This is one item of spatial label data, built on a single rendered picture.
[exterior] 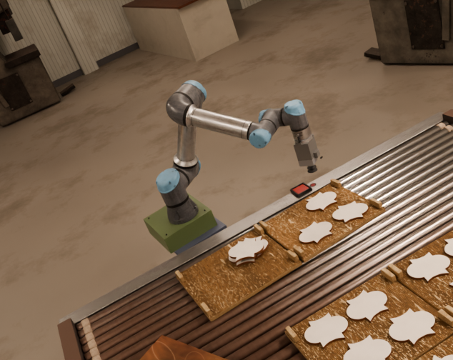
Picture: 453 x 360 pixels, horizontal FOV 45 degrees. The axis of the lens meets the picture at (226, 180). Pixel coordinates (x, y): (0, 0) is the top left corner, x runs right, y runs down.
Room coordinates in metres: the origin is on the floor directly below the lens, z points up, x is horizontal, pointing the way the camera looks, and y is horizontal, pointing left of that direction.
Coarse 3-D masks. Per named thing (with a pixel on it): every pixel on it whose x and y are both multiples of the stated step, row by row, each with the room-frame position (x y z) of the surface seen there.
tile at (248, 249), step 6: (252, 240) 1.85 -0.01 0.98; (234, 246) 1.85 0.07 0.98; (240, 246) 1.84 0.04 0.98; (246, 246) 1.82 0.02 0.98; (252, 246) 1.81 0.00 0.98; (258, 246) 1.79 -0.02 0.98; (234, 252) 1.81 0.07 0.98; (240, 252) 1.80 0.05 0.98; (246, 252) 1.79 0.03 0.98; (252, 252) 1.77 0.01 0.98; (258, 252) 1.76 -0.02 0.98; (234, 258) 1.79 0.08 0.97; (240, 258) 1.76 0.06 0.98; (246, 258) 1.76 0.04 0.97; (252, 258) 1.75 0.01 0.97
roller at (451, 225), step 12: (444, 228) 1.57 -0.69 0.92; (420, 240) 1.55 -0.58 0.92; (432, 240) 1.54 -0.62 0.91; (408, 252) 1.52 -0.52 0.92; (384, 264) 1.50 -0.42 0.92; (360, 276) 1.49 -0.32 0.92; (372, 276) 1.47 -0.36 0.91; (348, 288) 1.46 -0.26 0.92; (324, 300) 1.44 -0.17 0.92; (300, 312) 1.43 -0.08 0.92; (312, 312) 1.41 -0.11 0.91; (288, 324) 1.39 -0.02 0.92; (264, 336) 1.38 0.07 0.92; (276, 336) 1.37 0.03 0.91; (252, 348) 1.35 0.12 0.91
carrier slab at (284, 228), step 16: (320, 192) 2.08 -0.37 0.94; (336, 192) 2.03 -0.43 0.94; (352, 192) 1.98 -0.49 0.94; (304, 208) 2.00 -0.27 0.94; (336, 208) 1.92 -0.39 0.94; (368, 208) 1.83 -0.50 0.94; (384, 208) 1.79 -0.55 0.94; (272, 224) 1.97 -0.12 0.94; (288, 224) 1.93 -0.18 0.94; (304, 224) 1.89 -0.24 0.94; (336, 224) 1.81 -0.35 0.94; (352, 224) 1.77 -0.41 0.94; (288, 240) 1.82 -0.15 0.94; (336, 240) 1.72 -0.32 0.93; (304, 256) 1.68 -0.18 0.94
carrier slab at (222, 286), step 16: (240, 240) 1.95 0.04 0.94; (272, 240) 1.86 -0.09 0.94; (208, 256) 1.92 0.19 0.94; (224, 256) 1.87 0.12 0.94; (272, 256) 1.76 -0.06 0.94; (288, 256) 1.72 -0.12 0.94; (192, 272) 1.85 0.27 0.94; (208, 272) 1.81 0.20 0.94; (224, 272) 1.77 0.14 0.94; (240, 272) 1.74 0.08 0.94; (256, 272) 1.70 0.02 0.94; (272, 272) 1.66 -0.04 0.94; (288, 272) 1.64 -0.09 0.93; (192, 288) 1.75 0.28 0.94; (208, 288) 1.72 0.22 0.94; (224, 288) 1.68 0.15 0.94; (240, 288) 1.64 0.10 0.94; (256, 288) 1.61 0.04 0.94; (208, 304) 1.62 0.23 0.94; (224, 304) 1.59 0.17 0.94
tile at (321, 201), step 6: (330, 192) 2.03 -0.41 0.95; (312, 198) 2.04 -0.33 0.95; (318, 198) 2.02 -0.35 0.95; (324, 198) 2.00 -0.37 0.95; (330, 198) 1.99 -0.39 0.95; (336, 198) 1.98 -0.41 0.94; (312, 204) 1.99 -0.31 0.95; (318, 204) 1.97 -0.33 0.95; (324, 204) 1.96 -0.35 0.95; (330, 204) 1.95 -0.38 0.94; (312, 210) 1.95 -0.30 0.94; (318, 210) 1.95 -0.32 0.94
